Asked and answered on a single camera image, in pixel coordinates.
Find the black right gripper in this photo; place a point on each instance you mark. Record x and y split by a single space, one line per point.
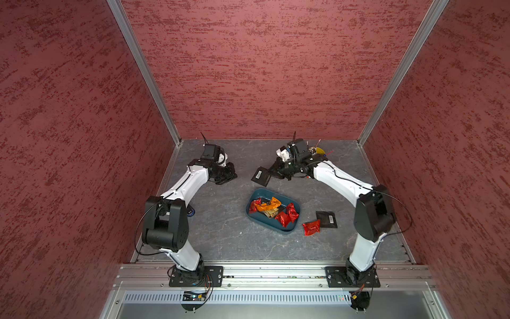
278 169

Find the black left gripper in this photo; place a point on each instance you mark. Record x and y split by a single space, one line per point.
230 175

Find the black tea bag with label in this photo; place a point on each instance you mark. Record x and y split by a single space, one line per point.
262 176

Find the red tea bag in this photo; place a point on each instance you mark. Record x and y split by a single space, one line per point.
283 218
291 213
312 228
254 205

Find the orange tea bag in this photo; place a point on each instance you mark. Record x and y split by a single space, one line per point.
264 204

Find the black yellow oolong tea bag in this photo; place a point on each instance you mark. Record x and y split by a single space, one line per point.
272 213

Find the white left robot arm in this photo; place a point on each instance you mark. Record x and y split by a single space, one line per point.
165 225

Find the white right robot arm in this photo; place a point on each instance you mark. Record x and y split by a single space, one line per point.
374 213

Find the teal storage box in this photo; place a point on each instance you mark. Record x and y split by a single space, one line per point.
272 224

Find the black tea bag front right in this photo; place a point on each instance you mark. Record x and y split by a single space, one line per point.
327 219

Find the yellow pen cup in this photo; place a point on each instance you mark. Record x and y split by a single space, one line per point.
316 150

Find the blue marker pen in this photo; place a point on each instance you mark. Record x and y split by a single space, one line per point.
190 211

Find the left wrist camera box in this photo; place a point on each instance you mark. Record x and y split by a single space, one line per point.
215 153

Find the aluminium front rail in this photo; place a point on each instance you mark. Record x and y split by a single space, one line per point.
280 276

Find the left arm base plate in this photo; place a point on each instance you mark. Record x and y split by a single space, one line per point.
204 277

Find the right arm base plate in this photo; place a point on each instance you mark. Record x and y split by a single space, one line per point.
350 277

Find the aluminium corner post left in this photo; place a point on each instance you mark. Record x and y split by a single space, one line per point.
127 31

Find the aluminium corner post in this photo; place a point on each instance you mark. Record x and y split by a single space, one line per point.
430 19
127 31

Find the aluminium corner post right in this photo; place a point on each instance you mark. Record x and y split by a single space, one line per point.
430 19

